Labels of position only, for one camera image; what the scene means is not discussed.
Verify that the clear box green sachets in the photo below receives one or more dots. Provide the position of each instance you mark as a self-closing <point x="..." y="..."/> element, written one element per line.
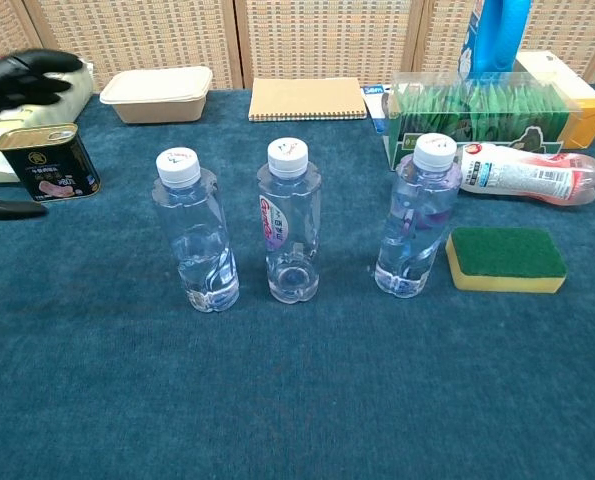
<point x="497" y="110"/>

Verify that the woven wooden folding screen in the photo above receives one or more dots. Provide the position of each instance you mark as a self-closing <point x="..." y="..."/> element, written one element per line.
<point x="327" y="35"/>

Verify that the green yellow scouring sponge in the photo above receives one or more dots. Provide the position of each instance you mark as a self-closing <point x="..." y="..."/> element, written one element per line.
<point x="507" y="255"/>

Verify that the yellow sponge multipack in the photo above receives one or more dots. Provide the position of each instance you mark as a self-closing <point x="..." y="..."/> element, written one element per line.
<point x="74" y="100"/>

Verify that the brown spiral notebook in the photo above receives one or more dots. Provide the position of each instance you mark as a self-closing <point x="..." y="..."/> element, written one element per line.
<point x="307" y="97"/>

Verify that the blue table cloth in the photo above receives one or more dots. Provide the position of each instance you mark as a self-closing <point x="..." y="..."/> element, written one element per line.
<point x="297" y="390"/>

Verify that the red white tube package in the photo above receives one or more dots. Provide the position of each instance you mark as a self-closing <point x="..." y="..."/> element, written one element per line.
<point x="527" y="175"/>

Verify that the clear water bottle white cap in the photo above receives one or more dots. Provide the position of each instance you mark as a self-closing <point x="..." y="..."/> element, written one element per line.
<point x="417" y="215"/>
<point x="194" y="230"/>
<point x="289" y="220"/>

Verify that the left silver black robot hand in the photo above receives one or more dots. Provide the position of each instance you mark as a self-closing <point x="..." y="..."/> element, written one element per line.
<point x="22" y="80"/>

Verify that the binder clips blister pack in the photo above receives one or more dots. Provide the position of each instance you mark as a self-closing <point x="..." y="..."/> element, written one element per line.
<point x="374" y="107"/>

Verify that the black luncheon meat can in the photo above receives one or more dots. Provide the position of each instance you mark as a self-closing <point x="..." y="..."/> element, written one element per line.
<point x="52" y="165"/>

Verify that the beige lidded takeaway box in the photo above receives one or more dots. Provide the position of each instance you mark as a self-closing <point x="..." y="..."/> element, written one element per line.
<point x="157" y="95"/>

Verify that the blue pump dispenser bottle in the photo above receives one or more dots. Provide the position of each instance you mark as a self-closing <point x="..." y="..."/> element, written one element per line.
<point x="499" y="35"/>

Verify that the white orange carton box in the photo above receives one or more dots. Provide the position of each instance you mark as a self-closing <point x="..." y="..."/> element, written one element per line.
<point x="582" y="105"/>

